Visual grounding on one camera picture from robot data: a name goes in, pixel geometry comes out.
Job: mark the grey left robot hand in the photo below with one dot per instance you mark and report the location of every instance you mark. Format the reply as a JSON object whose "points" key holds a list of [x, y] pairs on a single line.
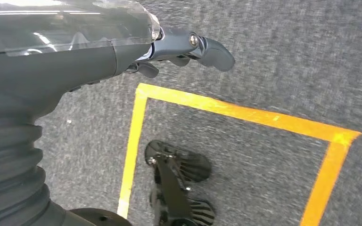
{"points": [[59, 62]]}

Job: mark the black round joint plate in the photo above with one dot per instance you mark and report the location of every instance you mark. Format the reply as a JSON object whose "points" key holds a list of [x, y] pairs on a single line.
{"points": [[106, 218]]}

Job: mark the black robot foot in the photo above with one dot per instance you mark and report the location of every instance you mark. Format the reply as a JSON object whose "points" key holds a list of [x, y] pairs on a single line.
{"points": [[171, 193]]}

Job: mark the yellow floor tape square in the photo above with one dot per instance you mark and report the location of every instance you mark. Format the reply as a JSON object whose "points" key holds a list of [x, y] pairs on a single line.
{"points": [[231, 109]]}

